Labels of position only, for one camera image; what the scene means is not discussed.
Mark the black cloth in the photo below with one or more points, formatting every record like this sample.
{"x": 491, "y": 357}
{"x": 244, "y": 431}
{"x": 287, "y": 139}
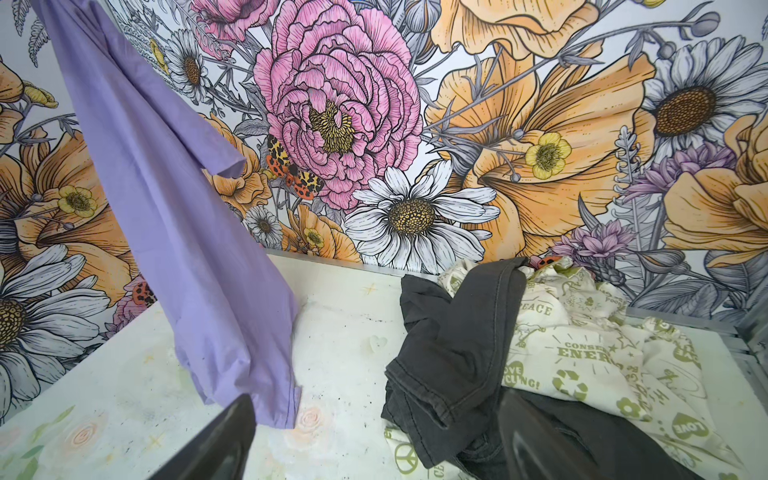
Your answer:
{"x": 444, "y": 386}

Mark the purple cloth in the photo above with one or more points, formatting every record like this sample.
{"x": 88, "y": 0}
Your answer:
{"x": 231, "y": 311}

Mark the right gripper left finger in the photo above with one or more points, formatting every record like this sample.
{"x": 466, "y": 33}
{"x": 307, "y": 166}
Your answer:
{"x": 219, "y": 451}

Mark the white green printed cloth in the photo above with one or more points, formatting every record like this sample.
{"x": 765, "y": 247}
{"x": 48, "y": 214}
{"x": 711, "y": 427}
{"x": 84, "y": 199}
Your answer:
{"x": 572, "y": 342}

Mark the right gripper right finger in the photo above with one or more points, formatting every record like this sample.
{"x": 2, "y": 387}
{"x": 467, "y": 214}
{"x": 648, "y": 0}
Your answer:
{"x": 533, "y": 448}

